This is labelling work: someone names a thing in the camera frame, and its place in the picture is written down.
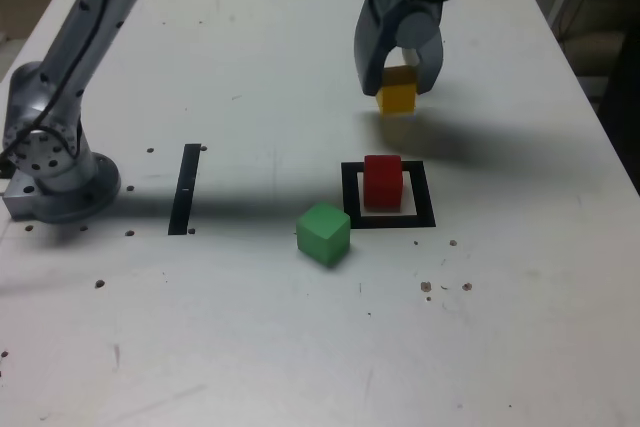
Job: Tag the yellow cube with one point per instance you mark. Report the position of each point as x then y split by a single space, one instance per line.
397 99

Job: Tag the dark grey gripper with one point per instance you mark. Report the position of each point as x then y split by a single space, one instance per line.
420 6

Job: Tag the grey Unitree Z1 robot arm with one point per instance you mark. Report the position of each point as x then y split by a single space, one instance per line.
55 97

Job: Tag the red cube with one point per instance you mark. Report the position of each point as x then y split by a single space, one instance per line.
382 187

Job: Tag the green cube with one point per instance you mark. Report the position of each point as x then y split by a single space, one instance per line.
322 237

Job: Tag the black tape square outline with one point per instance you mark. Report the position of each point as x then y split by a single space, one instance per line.
425 222

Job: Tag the black tape strip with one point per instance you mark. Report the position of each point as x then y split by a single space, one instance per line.
182 197

